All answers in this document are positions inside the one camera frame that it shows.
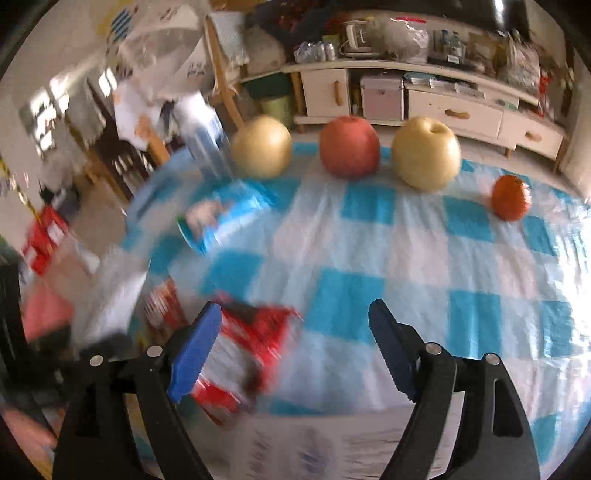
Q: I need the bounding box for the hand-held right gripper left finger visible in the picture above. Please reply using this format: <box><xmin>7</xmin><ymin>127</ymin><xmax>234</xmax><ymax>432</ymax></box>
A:
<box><xmin>53</xmin><ymin>301</ymin><xmax>223</xmax><ymax>480</ymax></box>

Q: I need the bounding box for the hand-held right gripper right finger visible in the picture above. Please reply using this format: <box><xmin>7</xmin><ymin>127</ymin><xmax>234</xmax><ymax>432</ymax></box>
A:
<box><xmin>368</xmin><ymin>298</ymin><xmax>541</xmax><ymax>480</ymax></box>

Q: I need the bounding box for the red snack wrapper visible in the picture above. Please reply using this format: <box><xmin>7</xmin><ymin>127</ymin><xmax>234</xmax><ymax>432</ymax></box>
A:
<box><xmin>144</xmin><ymin>279</ymin><xmax>188</xmax><ymax>334</ymax></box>
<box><xmin>191</xmin><ymin>295</ymin><xmax>304</xmax><ymax>426</ymax></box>

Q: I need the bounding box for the white paper packet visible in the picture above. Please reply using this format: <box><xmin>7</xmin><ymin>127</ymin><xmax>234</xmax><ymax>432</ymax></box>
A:
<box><xmin>85</xmin><ymin>251</ymin><xmax>149</xmax><ymax>343</ymax></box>

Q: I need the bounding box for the blue snack packet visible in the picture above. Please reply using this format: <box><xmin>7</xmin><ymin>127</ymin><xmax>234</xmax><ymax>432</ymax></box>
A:
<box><xmin>177</xmin><ymin>180</ymin><xmax>279</xmax><ymax>256</ymax></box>

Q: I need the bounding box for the blue white checkered tablecloth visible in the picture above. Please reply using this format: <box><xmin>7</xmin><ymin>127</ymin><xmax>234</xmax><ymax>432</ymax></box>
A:
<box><xmin>124</xmin><ymin>138</ymin><xmax>591</xmax><ymax>480</ymax></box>

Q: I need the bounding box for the red gift bag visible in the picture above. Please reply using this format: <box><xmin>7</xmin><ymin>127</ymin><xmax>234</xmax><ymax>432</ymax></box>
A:
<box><xmin>22</xmin><ymin>207</ymin><xmax>71</xmax><ymax>278</ymax></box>

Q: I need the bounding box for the orange tangerine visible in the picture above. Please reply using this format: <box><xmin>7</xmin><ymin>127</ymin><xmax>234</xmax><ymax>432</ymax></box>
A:
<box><xmin>491</xmin><ymin>174</ymin><xmax>533</xmax><ymax>223</ymax></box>

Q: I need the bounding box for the large yellow pear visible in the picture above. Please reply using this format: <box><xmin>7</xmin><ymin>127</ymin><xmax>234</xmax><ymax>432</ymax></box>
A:
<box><xmin>392</xmin><ymin>117</ymin><xmax>462</xmax><ymax>193</ymax></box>

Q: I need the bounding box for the red apple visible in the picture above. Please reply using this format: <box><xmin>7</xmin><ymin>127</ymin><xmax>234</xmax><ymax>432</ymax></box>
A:
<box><xmin>320</xmin><ymin>116</ymin><xmax>382</xmax><ymax>180</ymax></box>

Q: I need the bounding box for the white bottle with blue label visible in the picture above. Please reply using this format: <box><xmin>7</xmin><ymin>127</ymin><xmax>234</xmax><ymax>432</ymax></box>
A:
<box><xmin>177</xmin><ymin>92</ymin><xmax>232</xmax><ymax>182</ymax></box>

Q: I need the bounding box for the round brownish pear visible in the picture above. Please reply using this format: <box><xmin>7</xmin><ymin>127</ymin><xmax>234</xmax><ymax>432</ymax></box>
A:
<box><xmin>231</xmin><ymin>115</ymin><xmax>293</xmax><ymax>180</ymax></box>

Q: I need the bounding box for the white television cabinet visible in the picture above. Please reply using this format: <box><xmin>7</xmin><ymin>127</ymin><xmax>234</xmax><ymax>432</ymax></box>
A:
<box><xmin>281</xmin><ymin>60</ymin><xmax>570</xmax><ymax>172</ymax></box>

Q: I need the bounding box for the pink storage box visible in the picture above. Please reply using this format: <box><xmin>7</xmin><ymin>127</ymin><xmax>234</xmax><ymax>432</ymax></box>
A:
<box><xmin>360</xmin><ymin>74</ymin><xmax>405</xmax><ymax>122</ymax></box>

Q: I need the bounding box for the green waste bin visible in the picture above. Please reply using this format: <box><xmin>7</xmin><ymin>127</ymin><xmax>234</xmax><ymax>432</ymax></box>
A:
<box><xmin>259</xmin><ymin>95</ymin><xmax>293</xmax><ymax>131</ymax></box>

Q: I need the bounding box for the light wooden chair with cover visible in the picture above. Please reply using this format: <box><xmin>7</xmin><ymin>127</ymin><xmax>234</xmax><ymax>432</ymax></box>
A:
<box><xmin>203</xmin><ymin>11</ymin><xmax>252</xmax><ymax>131</ymax></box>

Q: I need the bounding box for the white mesh food cover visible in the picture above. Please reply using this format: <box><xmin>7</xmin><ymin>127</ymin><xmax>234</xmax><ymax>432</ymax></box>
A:
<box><xmin>116</xmin><ymin>22</ymin><xmax>219</xmax><ymax>101</ymax></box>

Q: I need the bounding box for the clear plastic bag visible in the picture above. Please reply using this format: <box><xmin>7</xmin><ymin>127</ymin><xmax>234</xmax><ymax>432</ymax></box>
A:
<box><xmin>382</xmin><ymin>18</ymin><xmax>431</xmax><ymax>64</ymax></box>

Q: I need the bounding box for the clear electric kettle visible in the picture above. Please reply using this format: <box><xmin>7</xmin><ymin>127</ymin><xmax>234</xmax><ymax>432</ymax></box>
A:
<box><xmin>343</xmin><ymin>19</ymin><xmax>378</xmax><ymax>57</ymax></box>

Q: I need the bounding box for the plastic bag of packets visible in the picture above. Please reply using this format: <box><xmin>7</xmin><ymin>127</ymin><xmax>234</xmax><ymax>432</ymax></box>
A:
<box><xmin>505</xmin><ymin>36</ymin><xmax>542</xmax><ymax>89</ymax></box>

